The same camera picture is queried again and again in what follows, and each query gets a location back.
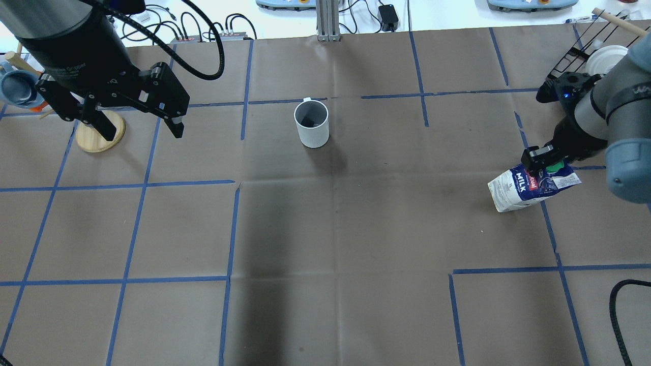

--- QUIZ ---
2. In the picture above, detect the blue white milk carton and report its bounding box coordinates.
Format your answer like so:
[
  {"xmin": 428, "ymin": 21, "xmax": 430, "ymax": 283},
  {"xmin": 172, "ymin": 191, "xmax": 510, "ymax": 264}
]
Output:
[{"xmin": 487, "ymin": 161, "xmax": 582, "ymax": 212}]

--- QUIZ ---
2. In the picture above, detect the teach pendant tablet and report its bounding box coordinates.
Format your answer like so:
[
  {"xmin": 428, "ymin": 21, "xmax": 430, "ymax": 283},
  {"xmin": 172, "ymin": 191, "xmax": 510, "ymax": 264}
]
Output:
[
  {"xmin": 486, "ymin": 0, "xmax": 579, "ymax": 13},
  {"xmin": 255, "ymin": 0, "xmax": 316, "ymax": 11}
]

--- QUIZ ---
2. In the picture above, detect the black braided cable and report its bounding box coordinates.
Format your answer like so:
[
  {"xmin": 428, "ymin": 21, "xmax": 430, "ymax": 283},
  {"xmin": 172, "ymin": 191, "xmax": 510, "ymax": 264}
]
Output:
[{"xmin": 608, "ymin": 280, "xmax": 651, "ymax": 366}]

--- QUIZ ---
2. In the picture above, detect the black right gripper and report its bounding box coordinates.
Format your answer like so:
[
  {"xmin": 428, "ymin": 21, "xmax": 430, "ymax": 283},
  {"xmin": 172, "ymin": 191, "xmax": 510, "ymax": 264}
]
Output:
[{"xmin": 521, "ymin": 72, "xmax": 607, "ymax": 176}]

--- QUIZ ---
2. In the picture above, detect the wooden spatula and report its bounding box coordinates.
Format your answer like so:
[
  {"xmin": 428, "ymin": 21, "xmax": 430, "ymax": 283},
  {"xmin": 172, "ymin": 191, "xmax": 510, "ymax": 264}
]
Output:
[{"xmin": 591, "ymin": 8, "xmax": 649, "ymax": 37}]

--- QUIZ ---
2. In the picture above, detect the white cup on rack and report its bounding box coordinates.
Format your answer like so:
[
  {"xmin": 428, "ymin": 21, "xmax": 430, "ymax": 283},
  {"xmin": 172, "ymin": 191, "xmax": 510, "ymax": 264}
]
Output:
[{"xmin": 584, "ymin": 45, "xmax": 629, "ymax": 76}]

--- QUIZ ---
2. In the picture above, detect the black power adapter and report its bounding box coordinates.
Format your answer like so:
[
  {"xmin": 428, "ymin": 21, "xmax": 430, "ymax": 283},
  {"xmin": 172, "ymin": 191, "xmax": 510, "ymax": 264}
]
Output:
[{"xmin": 377, "ymin": 4, "xmax": 399, "ymax": 32}]

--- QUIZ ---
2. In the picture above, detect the black wire cup rack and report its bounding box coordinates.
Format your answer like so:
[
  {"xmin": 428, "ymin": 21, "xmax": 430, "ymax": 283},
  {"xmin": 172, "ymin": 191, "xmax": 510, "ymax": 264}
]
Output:
[{"xmin": 545, "ymin": 18, "xmax": 642, "ymax": 81}]

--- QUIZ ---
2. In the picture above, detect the orange mug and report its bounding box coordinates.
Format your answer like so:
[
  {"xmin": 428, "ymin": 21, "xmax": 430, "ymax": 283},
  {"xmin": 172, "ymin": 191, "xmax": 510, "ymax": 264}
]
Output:
[{"xmin": 29, "ymin": 101, "xmax": 48, "ymax": 113}]

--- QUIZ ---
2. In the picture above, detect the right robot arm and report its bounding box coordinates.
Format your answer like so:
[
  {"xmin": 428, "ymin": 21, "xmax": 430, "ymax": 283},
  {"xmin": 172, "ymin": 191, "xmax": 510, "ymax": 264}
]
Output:
[{"xmin": 521, "ymin": 36, "xmax": 650, "ymax": 204}]

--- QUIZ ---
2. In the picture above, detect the blue mug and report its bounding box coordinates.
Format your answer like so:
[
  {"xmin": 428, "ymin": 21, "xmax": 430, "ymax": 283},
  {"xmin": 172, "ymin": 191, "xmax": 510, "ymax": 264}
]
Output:
[{"xmin": 1, "ymin": 61, "xmax": 45, "ymax": 109}]

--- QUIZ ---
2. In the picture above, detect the aluminium frame post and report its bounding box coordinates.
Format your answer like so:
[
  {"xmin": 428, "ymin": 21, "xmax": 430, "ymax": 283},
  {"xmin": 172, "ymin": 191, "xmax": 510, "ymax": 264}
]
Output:
[{"xmin": 315, "ymin": 0, "xmax": 340, "ymax": 42}]

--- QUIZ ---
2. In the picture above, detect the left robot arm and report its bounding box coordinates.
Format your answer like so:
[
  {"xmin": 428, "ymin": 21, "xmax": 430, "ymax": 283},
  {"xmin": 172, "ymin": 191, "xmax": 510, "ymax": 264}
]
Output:
[{"xmin": 1, "ymin": 1, "xmax": 189, "ymax": 141}]

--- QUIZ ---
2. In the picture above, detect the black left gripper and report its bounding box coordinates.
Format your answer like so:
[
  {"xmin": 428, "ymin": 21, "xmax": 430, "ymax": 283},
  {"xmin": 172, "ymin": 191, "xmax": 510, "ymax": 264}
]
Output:
[{"xmin": 18, "ymin": 15, "xmax": 189, "ymax": 141}]

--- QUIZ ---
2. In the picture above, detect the wooden mug tree stand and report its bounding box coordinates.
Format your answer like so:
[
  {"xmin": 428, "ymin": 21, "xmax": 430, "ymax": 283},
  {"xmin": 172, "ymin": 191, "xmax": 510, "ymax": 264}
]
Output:
[{"xmin": 3, "ymin": 41, "xmax": 127, "ymax": 154}]

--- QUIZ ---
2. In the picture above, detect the white mug grey inside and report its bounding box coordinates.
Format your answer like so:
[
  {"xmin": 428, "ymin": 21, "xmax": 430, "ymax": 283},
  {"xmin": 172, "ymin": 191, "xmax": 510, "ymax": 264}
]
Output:
[{"xmin": 293, "ymin": 97, "xmax": 330, "ymax": 148}]

